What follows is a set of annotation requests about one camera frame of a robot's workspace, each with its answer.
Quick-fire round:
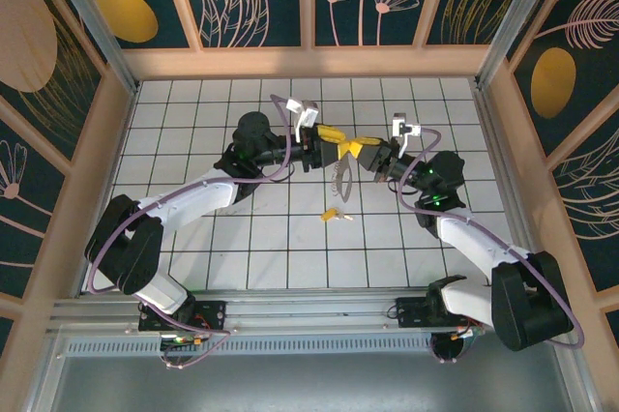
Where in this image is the grey metal sheet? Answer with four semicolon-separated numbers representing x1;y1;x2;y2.
26;329;604;412

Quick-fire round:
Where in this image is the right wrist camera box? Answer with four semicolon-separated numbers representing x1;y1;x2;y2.
391;112;423;152

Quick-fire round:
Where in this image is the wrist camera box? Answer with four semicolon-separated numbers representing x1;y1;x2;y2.
391;112;423;152
285;98;320;142

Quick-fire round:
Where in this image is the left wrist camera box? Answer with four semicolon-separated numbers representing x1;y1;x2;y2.
285;98;320;142

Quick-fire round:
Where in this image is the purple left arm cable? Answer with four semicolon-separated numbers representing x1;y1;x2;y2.
85;93;238;370

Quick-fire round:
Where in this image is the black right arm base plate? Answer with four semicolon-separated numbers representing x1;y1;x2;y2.
395;295;485;331

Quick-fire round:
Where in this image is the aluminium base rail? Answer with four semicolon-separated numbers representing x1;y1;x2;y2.
47;288;581;336

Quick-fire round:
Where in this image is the small circuit board with wires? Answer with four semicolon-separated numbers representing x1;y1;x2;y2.
159;332;217;353
428;322;486;365

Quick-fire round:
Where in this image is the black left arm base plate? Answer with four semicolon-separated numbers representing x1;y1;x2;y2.
138;299;228;334

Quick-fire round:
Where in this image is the aluminium corner post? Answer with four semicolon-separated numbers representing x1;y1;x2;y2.
475;0;568;90
41;0;142;95

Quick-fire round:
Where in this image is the grey slotted cable duct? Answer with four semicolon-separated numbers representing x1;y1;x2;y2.
62;337;436;358

